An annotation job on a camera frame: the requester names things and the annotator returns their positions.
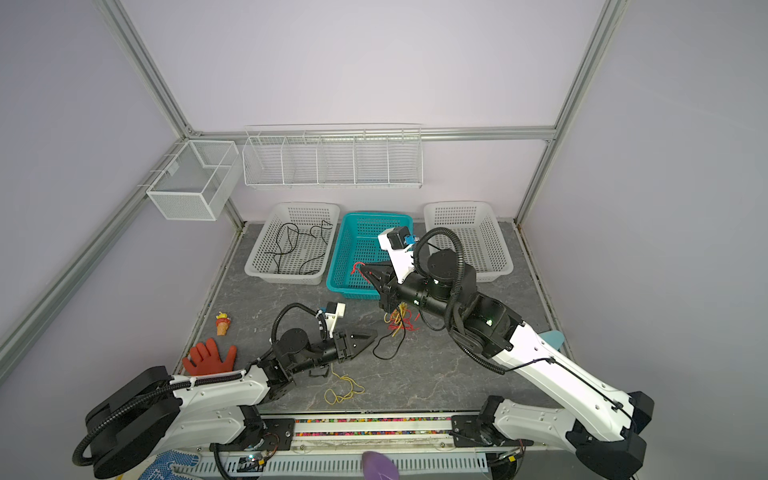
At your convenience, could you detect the right white plastic basket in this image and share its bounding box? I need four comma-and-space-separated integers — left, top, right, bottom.
423, 201, 514, 283

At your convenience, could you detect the red rubber glove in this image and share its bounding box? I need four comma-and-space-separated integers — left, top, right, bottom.
182, 338, 238, 376

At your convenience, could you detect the light blue plastic scraper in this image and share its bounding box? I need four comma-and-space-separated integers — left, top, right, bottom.
540, 330, 565, 351

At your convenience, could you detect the cable bundle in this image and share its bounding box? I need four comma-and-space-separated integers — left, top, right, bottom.
350, 260, 448, 362

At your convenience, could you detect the white plastic basket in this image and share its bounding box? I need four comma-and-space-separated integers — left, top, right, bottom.
423, 201, 514, 283
244, 202, 340, 285

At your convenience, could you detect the yellow cable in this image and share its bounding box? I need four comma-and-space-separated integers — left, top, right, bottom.
323, 368, 367, 404

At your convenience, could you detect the white mesh wall box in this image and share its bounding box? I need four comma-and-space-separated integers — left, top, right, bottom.
147, 140, 243, 221

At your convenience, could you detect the left white plastic basket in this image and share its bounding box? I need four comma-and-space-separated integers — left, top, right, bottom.
244, 202, 340, 285

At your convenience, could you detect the blue white work glove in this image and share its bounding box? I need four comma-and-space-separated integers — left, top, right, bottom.
138, 450, 201, 480

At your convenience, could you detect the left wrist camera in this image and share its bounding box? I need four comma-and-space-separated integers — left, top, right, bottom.
315, 302, 346, 340

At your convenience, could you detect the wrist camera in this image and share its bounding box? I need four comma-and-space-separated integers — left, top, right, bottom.
378, 226, 415, 284
315, 302, 346, 340

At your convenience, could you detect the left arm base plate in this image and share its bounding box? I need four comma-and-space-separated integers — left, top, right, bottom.
218, 417, 296, 452

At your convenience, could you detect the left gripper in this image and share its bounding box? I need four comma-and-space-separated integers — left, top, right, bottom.
290, 328, 377, 376

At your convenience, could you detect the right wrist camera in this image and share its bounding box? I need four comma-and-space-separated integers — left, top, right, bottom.
378, 226, 415, 284

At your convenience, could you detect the ice cream cone toy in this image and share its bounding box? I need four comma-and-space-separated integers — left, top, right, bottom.
215, 312, 231, 336

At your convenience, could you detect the white wire wall shelf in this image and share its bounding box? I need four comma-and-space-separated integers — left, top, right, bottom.
241, 123, 424, 189

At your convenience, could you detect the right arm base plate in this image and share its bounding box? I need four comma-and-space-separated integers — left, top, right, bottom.
449, 414, 534, 448

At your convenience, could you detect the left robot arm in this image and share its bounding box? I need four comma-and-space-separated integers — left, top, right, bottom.
72, 305, 377, 479

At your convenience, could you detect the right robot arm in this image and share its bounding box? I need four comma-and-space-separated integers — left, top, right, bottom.
358, 227, 655, 479

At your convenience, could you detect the teal plastic basket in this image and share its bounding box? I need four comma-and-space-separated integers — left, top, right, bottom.
326, 212, 414, 300

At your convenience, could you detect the purple object at front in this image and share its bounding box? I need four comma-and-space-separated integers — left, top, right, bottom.
361, 451, 400, 480

